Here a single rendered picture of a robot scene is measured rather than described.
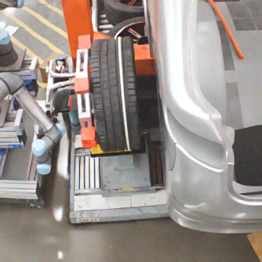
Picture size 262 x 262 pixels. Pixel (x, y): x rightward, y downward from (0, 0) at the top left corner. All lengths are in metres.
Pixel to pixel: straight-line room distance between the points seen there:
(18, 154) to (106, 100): 1.19
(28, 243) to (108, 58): 1.43
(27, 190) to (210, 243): 1.27
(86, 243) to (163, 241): 0.51
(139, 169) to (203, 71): 1.07
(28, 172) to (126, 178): 0.68
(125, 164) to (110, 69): 0.92
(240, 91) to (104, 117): 0.76
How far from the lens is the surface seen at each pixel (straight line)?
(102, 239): 3.37
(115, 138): 2.77
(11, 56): 3.37
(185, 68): 1.89
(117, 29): 4.01
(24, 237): 3.49
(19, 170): 3.55
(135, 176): 3.35
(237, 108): 2.77
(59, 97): 2.75
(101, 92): 2.65
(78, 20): 3.22
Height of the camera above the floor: 2.94
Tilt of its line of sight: 49 degrees down
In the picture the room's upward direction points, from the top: 6 degrees counter-clockwise
